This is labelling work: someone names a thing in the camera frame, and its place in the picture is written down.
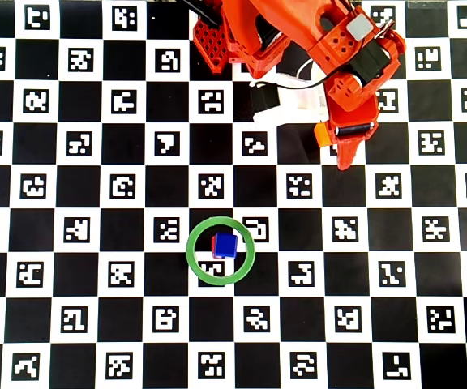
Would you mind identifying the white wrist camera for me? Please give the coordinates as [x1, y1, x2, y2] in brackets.
[249, 71, 328, 123]

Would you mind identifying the green ring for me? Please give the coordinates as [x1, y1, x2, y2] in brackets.
[185, 216, 257, 287]

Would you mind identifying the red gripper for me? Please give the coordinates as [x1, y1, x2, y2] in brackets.
[309, 18, 407, 172]

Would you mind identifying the checkerboard marker mat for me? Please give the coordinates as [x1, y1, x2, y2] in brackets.
[0, 0, 467, 389]

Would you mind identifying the blue cube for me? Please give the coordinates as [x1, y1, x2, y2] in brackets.
[212, 232, 239, 260]

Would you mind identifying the orange cube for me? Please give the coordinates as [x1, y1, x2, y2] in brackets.
[313, 121, 332, 148]

